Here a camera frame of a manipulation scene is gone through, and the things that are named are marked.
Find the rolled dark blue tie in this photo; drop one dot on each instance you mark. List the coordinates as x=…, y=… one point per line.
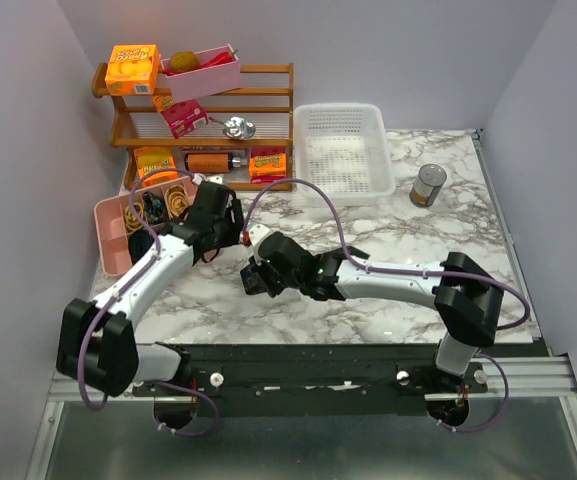
x=154, y=208

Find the orange Scrub Mommy box bottom right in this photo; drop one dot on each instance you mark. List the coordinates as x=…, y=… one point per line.
x=267, y=164

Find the orange scrub daddy box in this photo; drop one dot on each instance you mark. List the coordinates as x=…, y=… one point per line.
x=133, y=70
x=155, y=165

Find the orange Scrub Daddy box top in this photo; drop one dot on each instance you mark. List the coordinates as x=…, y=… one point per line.
x=133, y=70

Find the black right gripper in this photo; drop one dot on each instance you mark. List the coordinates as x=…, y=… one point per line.
x=259, y=265

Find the pink divided organizer box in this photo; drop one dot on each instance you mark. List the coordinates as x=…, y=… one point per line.
x=113, y=236

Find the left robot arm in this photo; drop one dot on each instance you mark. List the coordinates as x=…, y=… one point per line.
x=97, y=345

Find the dark green nature-print tie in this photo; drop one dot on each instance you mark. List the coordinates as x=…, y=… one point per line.
x=252, y=282

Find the metal tin can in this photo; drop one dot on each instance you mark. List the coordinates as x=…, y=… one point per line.
x=427, y=185

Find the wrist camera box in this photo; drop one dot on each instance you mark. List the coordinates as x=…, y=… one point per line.
x=256, y=234
x=199, y=178

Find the wooden shelf rack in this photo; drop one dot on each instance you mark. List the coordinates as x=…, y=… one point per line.
x=266, y=100

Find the pink rectangular tray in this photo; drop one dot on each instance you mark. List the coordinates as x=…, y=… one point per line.
x=206, y=81

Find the pink sponge box middle shelf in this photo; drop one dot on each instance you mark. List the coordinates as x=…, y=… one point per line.
x=182, y=117

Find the silver metal scoop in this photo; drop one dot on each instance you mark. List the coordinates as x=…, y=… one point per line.
x=236, y=128

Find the brown round sponge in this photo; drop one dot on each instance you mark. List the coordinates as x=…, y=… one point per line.
x=184, y=61

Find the orange Scrub Daddy box bottom left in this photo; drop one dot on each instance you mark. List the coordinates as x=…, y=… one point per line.
x=155, y=165

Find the rolled blue striped tie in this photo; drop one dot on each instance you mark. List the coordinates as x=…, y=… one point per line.
x=139, y=244

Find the orange cylindrical bottle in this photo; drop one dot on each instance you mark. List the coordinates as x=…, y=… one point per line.
x=213, y=163

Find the rolled gold tie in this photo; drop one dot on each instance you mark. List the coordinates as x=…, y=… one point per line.
x=176, y=200

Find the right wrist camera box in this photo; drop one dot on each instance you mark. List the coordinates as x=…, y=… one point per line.
x=256, y=234

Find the red chili pepper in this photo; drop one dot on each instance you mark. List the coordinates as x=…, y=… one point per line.
x=220, y=59

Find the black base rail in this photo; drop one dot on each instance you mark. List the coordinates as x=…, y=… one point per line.
x=322, y=380

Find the white plastic basket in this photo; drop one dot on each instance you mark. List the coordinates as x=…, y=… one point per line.
x=343, y=149

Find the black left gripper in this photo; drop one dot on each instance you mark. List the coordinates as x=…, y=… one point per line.
x=234, y=233

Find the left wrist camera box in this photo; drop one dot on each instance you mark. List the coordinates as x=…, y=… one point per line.
x=199, y=178

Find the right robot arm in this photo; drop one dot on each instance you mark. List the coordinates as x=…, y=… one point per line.
x=466, y=298

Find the rolled yellow tie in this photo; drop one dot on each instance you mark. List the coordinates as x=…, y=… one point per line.
x=133, y=216

